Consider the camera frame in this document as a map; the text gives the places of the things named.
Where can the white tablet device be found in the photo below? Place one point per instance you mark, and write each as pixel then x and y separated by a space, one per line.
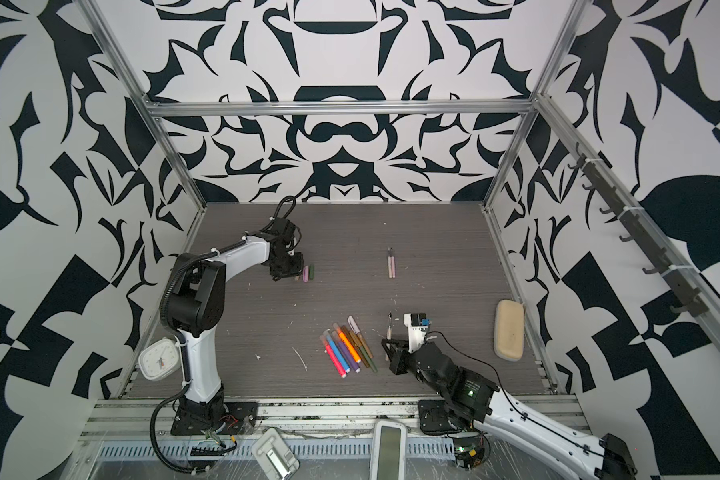
pixel 388 457

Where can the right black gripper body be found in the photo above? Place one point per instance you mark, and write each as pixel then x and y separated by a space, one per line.
pixel 406 364

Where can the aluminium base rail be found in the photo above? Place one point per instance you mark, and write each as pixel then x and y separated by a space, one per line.
pixel 128 419

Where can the brown pen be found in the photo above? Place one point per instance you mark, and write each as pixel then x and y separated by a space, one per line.
pixel 389 333

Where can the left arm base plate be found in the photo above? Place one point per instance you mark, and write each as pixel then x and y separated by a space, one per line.
pixel 216 418

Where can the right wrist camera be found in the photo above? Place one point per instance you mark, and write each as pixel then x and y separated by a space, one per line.
pixel 417 325

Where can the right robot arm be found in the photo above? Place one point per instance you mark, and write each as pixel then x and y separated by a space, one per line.
pixel 571 453

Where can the red pink marker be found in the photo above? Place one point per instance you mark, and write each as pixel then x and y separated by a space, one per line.
pixel 338 366

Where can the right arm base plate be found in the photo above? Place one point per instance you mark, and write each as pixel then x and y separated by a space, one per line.
pixel 439 417

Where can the white timer clock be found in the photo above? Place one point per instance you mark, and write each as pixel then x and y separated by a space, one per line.
pixel 159 360

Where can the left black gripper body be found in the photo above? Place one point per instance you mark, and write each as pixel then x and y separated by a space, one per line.
pixel 291 266

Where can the black hook rail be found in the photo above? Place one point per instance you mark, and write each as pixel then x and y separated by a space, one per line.
pixel 643 231

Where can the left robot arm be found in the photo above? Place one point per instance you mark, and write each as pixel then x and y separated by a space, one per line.
pixel 193 301

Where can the olive green marker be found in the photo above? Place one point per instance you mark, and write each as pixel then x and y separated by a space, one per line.
pixel 372 364

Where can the green lit circuit board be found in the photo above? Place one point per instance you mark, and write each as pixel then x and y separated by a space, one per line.
pixel 470 452

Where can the orange marker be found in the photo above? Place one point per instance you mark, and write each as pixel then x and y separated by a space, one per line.
pixel 345 339

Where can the purple marker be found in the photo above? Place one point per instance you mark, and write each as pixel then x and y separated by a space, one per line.
pixel 345 352

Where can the beige sponge block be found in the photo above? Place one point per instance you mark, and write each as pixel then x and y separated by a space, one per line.
pixel 509 330

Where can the blue marker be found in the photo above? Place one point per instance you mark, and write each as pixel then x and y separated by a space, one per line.
pixel 337 353

